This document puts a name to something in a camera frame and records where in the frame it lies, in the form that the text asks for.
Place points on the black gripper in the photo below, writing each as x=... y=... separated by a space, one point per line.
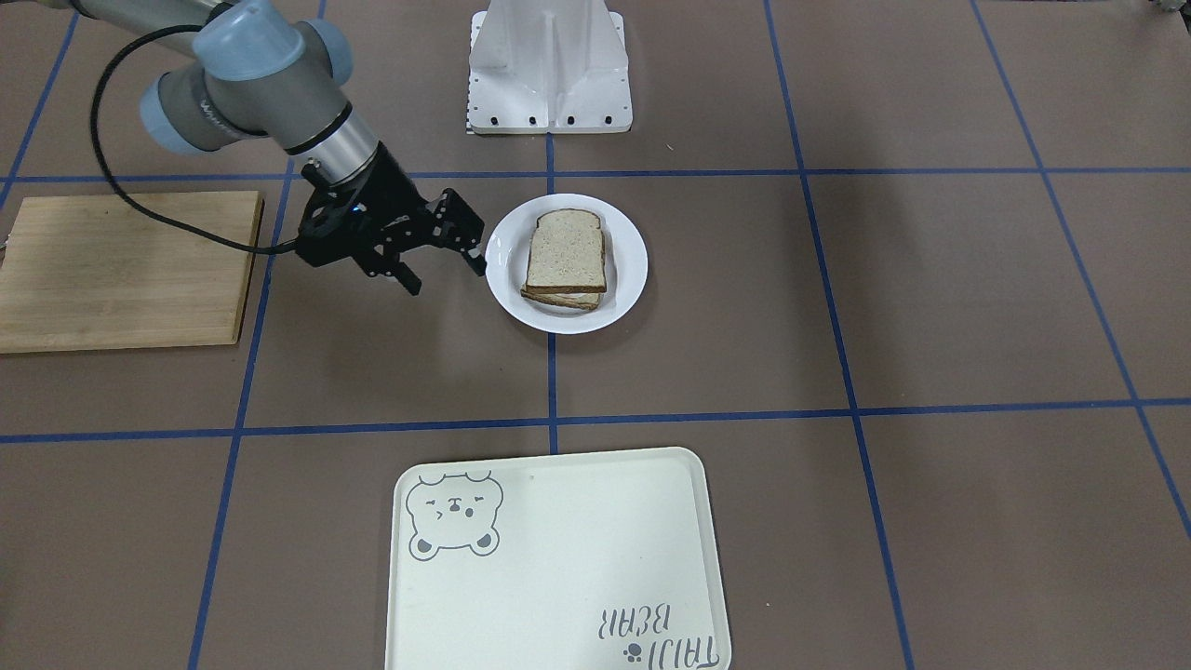
x=402 y=207

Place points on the bread slice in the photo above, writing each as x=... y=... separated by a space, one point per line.
x=567 y=253
x=585 y=301

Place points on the white round plate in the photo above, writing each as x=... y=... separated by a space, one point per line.
x=508 y=254

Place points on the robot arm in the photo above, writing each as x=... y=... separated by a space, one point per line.
x=256 y=75

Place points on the wooden cutting board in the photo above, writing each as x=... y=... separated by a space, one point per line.
x=88 y=272

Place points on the cream bear serving tray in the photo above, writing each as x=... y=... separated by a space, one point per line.
x=600 y=560

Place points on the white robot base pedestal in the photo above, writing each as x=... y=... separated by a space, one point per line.
x=540 y=67

